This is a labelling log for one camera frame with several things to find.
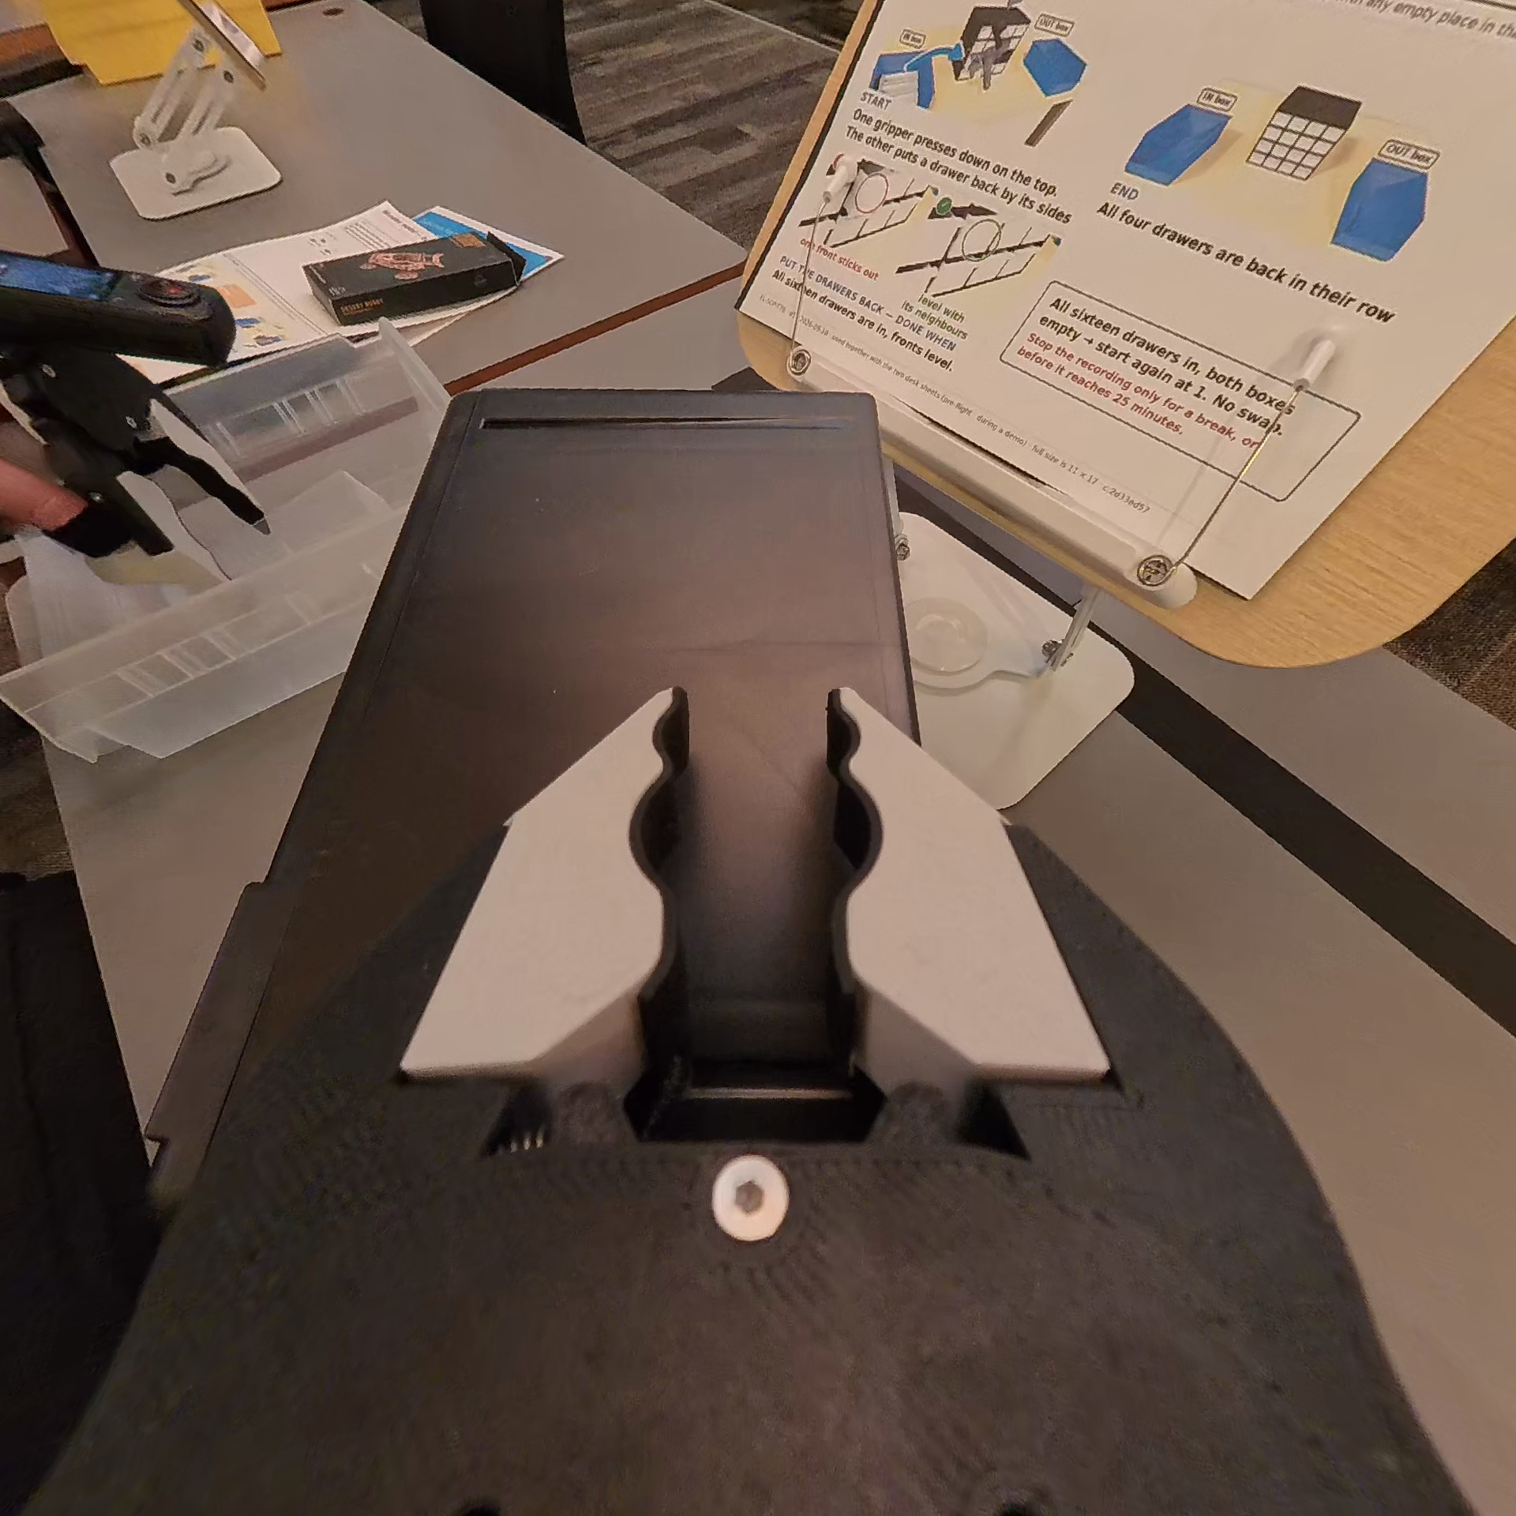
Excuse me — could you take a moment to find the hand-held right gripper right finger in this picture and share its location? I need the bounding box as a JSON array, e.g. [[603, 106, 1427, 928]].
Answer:
[[825, 687, 1115, 1087]]

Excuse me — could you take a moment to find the white phone stand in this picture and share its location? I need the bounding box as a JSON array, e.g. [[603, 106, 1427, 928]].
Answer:
[[111, 0, 284, 222]]

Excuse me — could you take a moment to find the black drawer cabinet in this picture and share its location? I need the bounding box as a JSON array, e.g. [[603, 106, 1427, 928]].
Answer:
[[143, 385, 924, 1198]]

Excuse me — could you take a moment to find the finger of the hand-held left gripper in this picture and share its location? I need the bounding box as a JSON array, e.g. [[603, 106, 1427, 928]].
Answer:
[[89, 460, 236, 589]]

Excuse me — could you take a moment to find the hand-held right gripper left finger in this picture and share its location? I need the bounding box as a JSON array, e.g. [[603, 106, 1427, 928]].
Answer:
[[401, 687, 691, 1087]]

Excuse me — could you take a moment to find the person's left hand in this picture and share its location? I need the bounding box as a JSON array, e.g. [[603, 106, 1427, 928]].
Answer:
[[0, 455, 91, 534]]

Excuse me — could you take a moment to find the yellow envelope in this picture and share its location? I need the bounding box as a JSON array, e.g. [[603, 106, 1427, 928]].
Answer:
[[48, 0, 286, 85]]

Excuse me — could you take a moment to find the folded paper leaflet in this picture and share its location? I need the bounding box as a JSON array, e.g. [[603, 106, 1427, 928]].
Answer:
[[155, 203, 565, 363]]

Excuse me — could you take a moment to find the instruction sheet on stand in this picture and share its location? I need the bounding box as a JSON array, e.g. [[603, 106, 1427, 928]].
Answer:
[[737, 0, 1516, 815]]

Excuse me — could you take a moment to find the black office chair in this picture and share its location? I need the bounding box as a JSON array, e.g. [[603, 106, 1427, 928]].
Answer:
[[421, 0, 589, 143]]

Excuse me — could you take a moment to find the person's black clothing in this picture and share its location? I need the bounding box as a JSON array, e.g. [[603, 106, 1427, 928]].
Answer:
[[0, 870, 165, 1516]]

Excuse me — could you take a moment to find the translucent plastic bin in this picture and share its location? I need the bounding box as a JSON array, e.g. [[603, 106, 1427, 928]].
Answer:
[[0, 320, 453, 766]]

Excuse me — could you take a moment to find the small black carton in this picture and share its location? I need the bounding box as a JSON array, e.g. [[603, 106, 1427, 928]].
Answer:
[[302, 230, 535, 322]]

